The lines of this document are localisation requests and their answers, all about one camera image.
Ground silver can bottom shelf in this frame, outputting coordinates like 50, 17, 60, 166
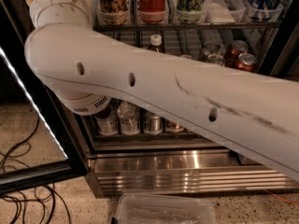
144, 111, 163, 135

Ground copper can bottom shelf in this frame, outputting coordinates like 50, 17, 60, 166
165, 120, 185, 133

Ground gold tall can top shelf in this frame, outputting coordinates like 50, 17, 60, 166
98, 0, 128, 25

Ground brown tea bottle middle shelf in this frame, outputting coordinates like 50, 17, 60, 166
148, 34, 165, 53

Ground silver can shelf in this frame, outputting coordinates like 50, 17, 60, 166
199, 42, 222, 61
144, 111, 163, 135

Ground black cables on floor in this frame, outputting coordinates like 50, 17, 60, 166
0, 115, 73, 224

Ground clear plastic bin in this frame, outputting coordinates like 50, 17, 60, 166
114, 194, 217, 224

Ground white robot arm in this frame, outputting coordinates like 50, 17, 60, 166
25, 0, 299, 180

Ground green tall can top shelf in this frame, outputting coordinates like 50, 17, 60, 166
176, 0, 205, 23

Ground small water bottle bottom shelf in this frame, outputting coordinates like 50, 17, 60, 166
117, 101, 140, 135

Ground orange cable on floor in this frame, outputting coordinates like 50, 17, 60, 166
264, 189, 299, 207

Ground red coke can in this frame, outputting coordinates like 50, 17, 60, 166
234, 53, 256, 72
224, 40, 249, 67

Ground silver can rear middle shelf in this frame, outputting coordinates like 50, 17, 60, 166
199, 42, 222, 61

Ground dark juice bottle bottom shelf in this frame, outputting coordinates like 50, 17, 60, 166
94, 105, 118, 136

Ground red Coke can front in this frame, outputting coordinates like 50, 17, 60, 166
234, 53, 256, 72

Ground white green can front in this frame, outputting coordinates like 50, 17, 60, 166
206, 54, 225, 66

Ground empty white tray top shelf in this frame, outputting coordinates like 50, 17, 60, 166
206, 0, 246, 24

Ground open glass fridge door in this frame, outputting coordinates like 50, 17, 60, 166
0, 0, 90, 195

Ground red Coke can rear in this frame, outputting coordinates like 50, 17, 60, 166
224, 40, 249, 67

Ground stainless steel fridge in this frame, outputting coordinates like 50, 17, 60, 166
6, 0, 299, 199

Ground red Coca-Cola can top shelf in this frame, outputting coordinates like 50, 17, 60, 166
139, 0, 165, 23

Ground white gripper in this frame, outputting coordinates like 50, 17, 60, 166
25, 0, 93, 28

